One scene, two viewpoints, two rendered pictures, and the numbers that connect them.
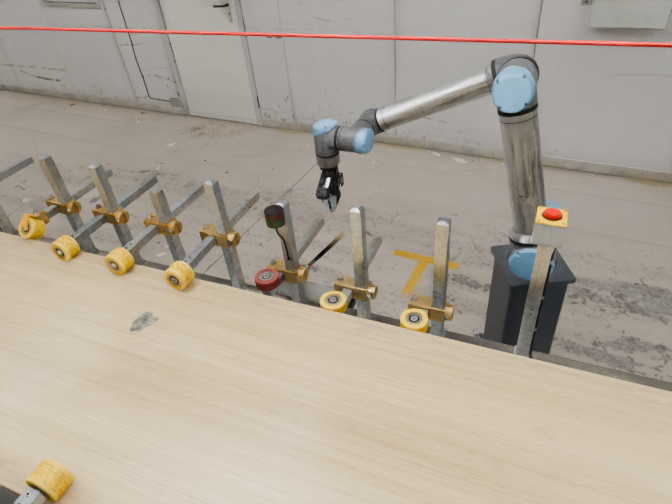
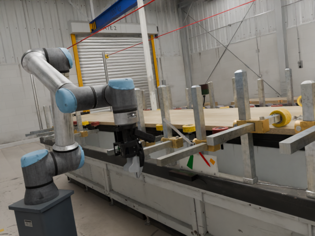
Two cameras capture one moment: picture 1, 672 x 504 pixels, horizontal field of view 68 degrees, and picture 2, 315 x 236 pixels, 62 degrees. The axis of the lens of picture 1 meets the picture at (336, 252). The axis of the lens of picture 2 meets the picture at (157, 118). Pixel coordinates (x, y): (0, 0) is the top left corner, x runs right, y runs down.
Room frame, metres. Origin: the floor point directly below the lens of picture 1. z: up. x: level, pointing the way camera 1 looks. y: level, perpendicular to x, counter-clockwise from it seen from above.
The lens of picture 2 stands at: (2.53, 0.50, 1.14)
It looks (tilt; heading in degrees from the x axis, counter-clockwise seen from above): 6 degrees down; 205
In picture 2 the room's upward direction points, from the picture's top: 8 degrees counter-clockwise
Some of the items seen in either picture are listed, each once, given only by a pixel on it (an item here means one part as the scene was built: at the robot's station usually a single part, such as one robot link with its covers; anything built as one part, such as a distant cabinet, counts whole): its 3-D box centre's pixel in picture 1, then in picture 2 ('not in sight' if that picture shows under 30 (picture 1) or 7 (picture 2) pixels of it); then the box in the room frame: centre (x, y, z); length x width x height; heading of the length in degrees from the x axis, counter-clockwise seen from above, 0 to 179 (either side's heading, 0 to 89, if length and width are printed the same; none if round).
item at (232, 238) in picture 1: (220, 236); (250, 125); (1.43, 0.40, 0.95); 0.14 x 0.06 x 0.05; 63
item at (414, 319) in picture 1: (413, 330); (162, 132); (0.98, -0.20, 0.85); 0.08 x 0.08 x 0.11
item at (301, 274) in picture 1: (287, 272); (206, 143); (1.31, 0.17, 0.85); 0.14 x 0.06 x 0.05; 63
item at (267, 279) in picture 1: (269, 287); (221, 138); (1.23, 0.23, 0.85); 0.08 x 0.08 x 0.11
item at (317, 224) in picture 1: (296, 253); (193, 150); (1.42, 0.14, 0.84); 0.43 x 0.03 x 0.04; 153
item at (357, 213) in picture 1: (361, 270); (167, 127); (1.19, -0.07, 0.92); 0.04 x 0.04 x 0.48; 63
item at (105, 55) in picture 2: not in sight; (110, 87); (-0.94, -1.87, 1.25); 0.15 x 0.08 x 1.10; 63
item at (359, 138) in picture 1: (355, 138); (105, 95); (1.67, -0.11, 1.14); 0.12 x 0.12 x 0.09; 63
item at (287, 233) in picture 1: (291, 261); (201, 134); (1.30, 0.15, 0.90); 0.04 x 0.04 x 0.48; 63
